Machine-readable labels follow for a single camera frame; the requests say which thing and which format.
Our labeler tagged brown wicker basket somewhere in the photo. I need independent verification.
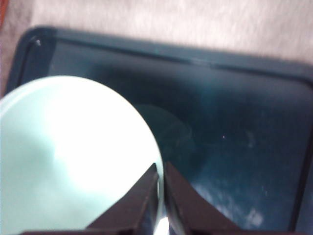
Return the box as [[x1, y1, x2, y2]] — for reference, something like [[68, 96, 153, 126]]
[[0, 0, 6, 32]]

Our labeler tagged black rectangular tray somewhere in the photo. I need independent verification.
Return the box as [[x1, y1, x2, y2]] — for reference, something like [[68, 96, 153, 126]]
[[4, 25, 313, 235]]

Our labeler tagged teal ribbed bowl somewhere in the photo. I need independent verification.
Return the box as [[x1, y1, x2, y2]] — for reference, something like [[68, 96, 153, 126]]
[[0, 75, 165, 235]]

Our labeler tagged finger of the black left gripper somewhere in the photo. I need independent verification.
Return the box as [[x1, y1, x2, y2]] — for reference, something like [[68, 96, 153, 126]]
[[21, 162, 159, 235], [164, 161, 248, 235]]

